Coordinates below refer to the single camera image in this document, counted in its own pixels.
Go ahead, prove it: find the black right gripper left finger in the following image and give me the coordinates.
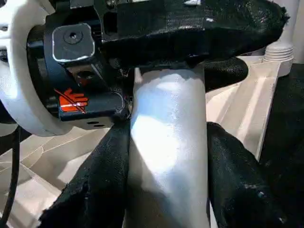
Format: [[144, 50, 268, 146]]
[[38, 122, 131, 228]]

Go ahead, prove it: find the black left wrist camera cable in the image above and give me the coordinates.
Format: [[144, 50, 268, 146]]
[[0, 123, 22, 228]]

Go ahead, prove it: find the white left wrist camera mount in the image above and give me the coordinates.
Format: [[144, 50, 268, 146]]
[[0, 0, 77, 138]]

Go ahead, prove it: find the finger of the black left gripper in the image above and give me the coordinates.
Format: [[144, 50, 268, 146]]
[[102, 0, 292, 67], [203, 56, 249, 94]]

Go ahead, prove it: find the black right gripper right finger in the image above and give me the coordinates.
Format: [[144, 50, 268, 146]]
[[206, 121, 289, 228]]

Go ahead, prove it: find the white plastic table top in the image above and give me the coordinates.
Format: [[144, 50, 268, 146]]
[[0, 56, 293, 228]]

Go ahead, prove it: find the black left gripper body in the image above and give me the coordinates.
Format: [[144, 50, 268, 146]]
[[26, 0, 132, 132]]

